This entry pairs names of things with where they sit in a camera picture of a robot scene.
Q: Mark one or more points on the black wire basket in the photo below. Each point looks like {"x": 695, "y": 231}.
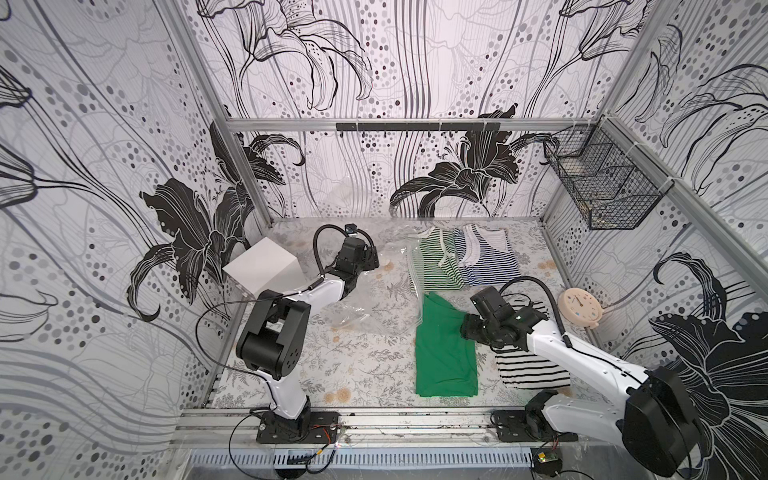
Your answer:
{"x": 604, "y": 174}

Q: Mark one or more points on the black white striped tank top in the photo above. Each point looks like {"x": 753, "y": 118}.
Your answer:
{"x": 524, "y": 370}

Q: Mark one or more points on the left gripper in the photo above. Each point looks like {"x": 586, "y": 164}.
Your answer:
{"x": 369, "y": 258}

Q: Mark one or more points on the green white striped tank top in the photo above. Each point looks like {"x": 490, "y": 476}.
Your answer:
{"x": 437, "y": 261}

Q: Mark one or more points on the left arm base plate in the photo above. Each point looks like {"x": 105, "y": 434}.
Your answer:
{"x": 310, "y": 428}

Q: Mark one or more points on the solid green tank top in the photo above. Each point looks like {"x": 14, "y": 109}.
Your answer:
{"x": 445, "y": 362}

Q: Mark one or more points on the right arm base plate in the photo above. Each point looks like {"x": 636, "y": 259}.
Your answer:
{"x": 519, "y": 425}

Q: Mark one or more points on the clear plastic vacuum bag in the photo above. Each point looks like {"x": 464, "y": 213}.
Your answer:
{"x": 386, "y": 301}

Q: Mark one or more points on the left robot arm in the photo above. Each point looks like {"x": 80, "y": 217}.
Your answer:
{"x": 272, "y": 339}

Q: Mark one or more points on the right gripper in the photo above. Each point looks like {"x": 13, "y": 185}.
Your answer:
{"x": 474, "y": 327}

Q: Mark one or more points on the pink round clock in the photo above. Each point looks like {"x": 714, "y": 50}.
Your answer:
{"x": 580, "y": 308}

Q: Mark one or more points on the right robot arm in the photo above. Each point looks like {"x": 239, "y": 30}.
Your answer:
{"x": 648, "y": 413}

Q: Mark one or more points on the navy white striped tank top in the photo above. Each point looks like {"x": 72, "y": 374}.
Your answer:
{"x": 484, "y": 257}

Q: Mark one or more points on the white cube box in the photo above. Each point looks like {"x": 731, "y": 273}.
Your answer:
{"x": 266, "y": 265}

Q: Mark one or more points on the white slotted cable duct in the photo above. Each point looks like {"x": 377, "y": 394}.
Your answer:
{"x": 371, "y": 458}

